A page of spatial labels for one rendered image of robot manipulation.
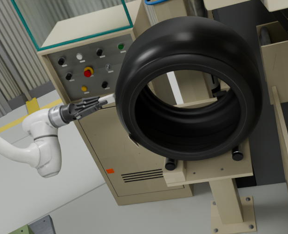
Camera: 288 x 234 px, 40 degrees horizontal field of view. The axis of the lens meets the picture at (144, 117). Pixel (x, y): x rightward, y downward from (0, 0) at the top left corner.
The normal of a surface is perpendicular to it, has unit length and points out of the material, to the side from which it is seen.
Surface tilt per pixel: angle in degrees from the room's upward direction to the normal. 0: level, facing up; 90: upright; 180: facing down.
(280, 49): 90
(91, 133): 90
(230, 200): 90
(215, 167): 0
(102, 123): 90
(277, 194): 0
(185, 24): 11
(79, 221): 0
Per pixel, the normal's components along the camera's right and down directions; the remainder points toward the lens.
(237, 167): -0.31, -0.77
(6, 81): 0.36, 0.45
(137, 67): -0.61, -0.03
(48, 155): 0.52, -0.24
